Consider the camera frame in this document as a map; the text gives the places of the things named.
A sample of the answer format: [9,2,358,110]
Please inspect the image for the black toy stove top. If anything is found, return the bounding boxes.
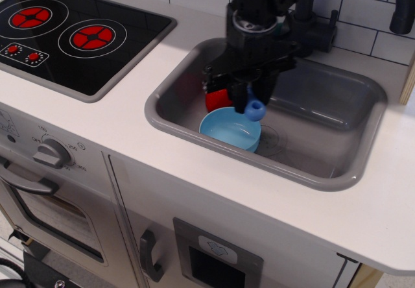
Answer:
[1,0,176,103]

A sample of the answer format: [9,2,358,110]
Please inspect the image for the dark grey toy faucet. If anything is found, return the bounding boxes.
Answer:
[280,0,415,58]

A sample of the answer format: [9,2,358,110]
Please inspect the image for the grey toy sink basin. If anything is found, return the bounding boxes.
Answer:
[145,38,387,191]

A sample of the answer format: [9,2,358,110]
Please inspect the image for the red toy strawberry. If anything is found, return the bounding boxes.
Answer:
[205,89,233,112]

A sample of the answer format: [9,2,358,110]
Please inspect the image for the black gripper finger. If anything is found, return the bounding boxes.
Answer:
[226,82,248,114]
[252,71,279,105]

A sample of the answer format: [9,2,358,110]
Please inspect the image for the grey cabinet door handle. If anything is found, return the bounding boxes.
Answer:
[139,230,164,283]

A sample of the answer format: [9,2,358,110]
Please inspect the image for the black cable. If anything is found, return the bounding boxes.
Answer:
[0,257,27,288]

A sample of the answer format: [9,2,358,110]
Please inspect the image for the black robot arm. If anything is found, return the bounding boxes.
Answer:
[203,0,298,114]

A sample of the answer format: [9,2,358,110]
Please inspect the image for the light blue bowl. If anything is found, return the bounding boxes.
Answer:
[198,107,261,152]

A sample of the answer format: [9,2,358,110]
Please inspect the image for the grey oven knob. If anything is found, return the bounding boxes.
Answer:
[32,139,71,169]

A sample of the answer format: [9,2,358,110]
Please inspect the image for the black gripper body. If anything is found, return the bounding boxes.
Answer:
[203,18,300,92]

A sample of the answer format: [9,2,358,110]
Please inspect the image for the toy oven door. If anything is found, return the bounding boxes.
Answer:
[1,157,139,287]

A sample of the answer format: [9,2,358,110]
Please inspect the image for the grey dispenser panel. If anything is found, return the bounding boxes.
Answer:
[173,218,263,288]

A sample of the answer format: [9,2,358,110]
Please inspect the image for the dark green toy cucumber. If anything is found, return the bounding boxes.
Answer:
[274,23,283,36]

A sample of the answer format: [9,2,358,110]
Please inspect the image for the blue handled grey spoon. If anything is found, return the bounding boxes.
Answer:
[244,86,267,122]

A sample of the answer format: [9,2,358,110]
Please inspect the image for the grey oven door handle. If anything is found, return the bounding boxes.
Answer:
[1,157,59,196]

